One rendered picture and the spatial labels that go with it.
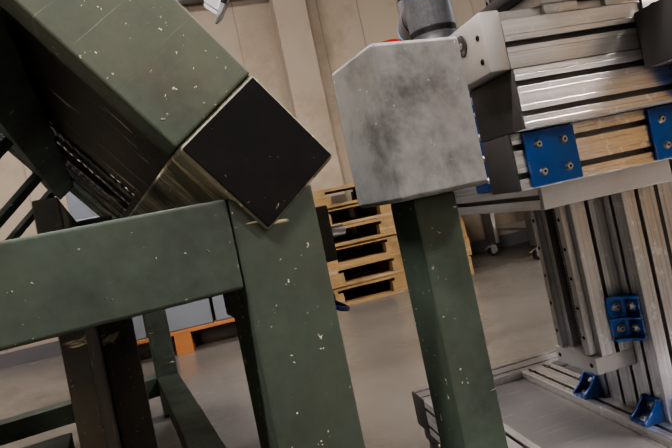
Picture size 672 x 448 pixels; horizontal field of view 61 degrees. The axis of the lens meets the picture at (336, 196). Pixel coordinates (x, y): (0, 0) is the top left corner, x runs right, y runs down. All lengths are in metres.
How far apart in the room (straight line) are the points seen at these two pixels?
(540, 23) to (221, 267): 0.61
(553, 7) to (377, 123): 0.41
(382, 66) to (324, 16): 5.07
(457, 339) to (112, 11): 0.51
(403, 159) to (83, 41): 0.34
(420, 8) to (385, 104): 0.83
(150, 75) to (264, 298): 0.24
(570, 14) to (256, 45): 4.70
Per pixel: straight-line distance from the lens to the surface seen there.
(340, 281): 4.29
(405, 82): 0.65
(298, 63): 5.33
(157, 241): 0.55
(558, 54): 0.93
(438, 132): 0.66
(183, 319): 3.98
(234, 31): 5.54
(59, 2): 0.59
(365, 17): 5.81
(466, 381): 0.72
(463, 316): 0.70
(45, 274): 0.55
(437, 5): 1.46
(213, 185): 0.56
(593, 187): 1.10
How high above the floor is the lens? 0.76
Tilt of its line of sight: 1 degrees up
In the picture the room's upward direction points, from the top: 12 degrees counter-clockwise
